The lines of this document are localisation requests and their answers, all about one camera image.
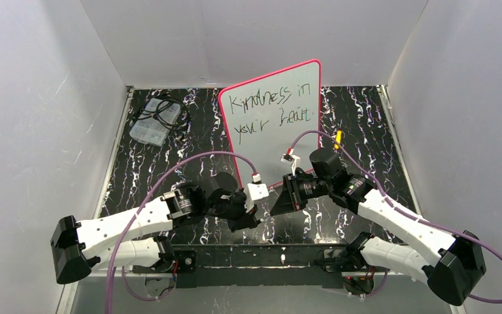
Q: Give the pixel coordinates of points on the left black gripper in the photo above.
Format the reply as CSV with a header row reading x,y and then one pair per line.
x,y
242,207

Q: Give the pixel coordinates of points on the clear plastic box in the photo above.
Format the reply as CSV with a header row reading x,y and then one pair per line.
x,y
155,121

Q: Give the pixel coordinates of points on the aluminium front rail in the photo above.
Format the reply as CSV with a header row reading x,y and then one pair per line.
x,y
259,264

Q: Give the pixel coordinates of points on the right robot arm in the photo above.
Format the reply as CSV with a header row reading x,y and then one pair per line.
x,y
450,264

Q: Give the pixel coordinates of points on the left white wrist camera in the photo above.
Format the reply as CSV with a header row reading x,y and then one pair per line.
x,y
256,192

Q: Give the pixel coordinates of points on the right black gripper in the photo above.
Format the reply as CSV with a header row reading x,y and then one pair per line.
x,y
293,192

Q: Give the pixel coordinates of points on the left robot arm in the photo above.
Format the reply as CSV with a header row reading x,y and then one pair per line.
x,y
135,237

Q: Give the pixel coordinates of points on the yellow marker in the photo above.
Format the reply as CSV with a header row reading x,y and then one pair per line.
x,y
338,139

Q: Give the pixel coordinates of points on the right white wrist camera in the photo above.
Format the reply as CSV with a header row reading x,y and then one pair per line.
x,y
291,159

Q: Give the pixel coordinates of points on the pink framed whiteboard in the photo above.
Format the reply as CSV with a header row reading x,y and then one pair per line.
x,y
264,115

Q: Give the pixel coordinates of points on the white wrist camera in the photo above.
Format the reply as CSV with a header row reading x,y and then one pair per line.
x,y
291,159
256,192

